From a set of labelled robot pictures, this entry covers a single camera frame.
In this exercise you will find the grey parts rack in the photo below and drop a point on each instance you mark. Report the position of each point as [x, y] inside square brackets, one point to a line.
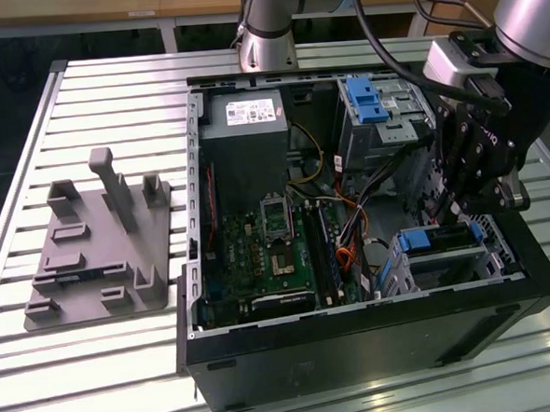
[100, 254]

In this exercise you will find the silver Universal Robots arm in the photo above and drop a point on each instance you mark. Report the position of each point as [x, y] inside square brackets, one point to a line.
[269, 29]

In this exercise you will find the grey power supply unit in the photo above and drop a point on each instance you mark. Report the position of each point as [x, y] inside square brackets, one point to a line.
[246, 156]

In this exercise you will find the RAM stick on rack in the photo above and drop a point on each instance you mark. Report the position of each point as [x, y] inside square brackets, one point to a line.
[81, 276]

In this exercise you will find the black RAM slot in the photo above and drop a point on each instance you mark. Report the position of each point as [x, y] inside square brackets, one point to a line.
[314, 250]

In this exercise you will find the black graphics card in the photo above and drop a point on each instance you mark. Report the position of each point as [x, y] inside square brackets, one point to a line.
[283, 302]

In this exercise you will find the CPU socket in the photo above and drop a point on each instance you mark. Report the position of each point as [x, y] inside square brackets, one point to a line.
[283, 264]

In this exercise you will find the black open PC case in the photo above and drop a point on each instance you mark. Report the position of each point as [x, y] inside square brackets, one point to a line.
[340, 351]

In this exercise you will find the brown wooden cabinet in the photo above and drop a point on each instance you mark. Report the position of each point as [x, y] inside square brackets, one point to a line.
[450, 18]

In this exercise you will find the black case fan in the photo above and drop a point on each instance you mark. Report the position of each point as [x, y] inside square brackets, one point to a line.
[422, 201]

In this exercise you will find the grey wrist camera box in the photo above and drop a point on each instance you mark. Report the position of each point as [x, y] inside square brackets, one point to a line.
[443, 62]

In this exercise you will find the hard disk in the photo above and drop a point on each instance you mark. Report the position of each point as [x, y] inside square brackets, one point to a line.
[415, 241]

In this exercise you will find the metal disk bay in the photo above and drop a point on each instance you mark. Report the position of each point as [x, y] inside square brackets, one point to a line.
[447, 270]

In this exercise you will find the wooden desk with white frame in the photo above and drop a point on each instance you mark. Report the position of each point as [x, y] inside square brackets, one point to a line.
[104, 6]

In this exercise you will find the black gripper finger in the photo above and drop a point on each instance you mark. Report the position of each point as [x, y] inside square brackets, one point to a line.
[465, 147]
[498, 197]

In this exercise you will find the green motherboard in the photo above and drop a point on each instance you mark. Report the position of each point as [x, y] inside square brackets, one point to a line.
[245, 259]

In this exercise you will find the metal optical drive cage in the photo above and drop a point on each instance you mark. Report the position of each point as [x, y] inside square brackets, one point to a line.
[392, 133]

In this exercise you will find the RAM stick in slot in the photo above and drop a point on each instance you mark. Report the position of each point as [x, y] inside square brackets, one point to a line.
[330, 249]

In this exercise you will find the blue drive cage latch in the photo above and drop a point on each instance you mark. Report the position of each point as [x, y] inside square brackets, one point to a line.
[365, 100]

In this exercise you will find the grey table corner cap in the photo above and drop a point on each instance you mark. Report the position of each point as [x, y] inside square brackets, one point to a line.
[57, 66]

